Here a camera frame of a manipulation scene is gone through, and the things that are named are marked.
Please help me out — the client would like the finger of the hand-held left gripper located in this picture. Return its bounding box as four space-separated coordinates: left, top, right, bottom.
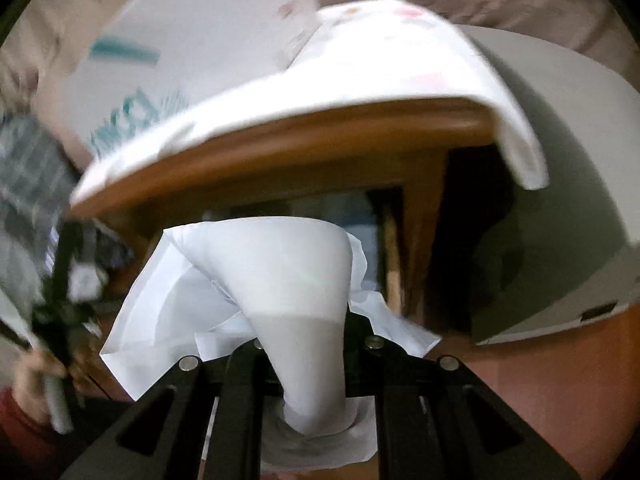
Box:
50 217 86 281

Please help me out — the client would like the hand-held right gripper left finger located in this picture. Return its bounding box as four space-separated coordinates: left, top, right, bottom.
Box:
60 340 266 480

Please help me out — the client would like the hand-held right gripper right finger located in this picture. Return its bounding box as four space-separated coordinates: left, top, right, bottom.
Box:
345 311 581 480

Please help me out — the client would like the white thin wrapping sheet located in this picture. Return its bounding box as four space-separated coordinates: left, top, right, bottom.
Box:
99 220 442 476

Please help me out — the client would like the white underwear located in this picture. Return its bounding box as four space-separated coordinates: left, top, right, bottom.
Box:
167 216 368 436

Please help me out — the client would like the white cardboard box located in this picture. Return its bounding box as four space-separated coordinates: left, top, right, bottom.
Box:
65 0 321 171

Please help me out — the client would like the person's left forearm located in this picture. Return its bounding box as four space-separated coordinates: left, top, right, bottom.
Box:
0 385 68 480

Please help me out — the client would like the person's left hand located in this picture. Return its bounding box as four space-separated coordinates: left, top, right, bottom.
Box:
12 349 71 411

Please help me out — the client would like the grey plaid cloth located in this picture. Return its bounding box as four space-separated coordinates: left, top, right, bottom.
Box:
0 115 96 281

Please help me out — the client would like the brown wooden nightstand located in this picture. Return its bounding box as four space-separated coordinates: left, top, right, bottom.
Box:
70 95 501 356

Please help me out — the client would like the large white panel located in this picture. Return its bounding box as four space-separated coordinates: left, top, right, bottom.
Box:
450 25 640 346

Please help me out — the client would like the white dotted tablecloth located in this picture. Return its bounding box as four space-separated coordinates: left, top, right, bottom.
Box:
70 0 551 206

